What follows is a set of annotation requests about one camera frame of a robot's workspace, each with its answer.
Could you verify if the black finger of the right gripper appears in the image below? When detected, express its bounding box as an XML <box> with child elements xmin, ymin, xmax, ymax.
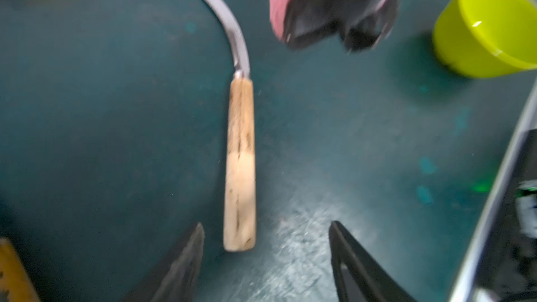
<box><xmin>284</xmin><ymin>0</ymin><xmax>446</xmax><ymax>53</ymax></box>

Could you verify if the lime green bowl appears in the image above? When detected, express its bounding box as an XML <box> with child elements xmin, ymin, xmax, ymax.
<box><xmin>432</xmin><ymin>0</ymin><xmax>536</xmax><ymax>78</ymax></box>

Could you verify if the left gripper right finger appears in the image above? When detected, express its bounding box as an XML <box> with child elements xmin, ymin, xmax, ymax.
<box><xmin>329</xmin><ymin>221</ymin><xmax>415</xmax><ymax>301</ymax></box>

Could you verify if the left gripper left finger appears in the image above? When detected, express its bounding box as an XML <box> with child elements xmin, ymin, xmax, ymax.
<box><xmin>122</xmin><ymin>222</ymin><xmax>205</xmax><ymax>302</ymax></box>

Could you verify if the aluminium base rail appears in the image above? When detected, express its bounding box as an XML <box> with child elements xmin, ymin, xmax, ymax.
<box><xmin>447</xmin><ymin>85</ymin><xmax>536</xmax><ymax>302</ymax></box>

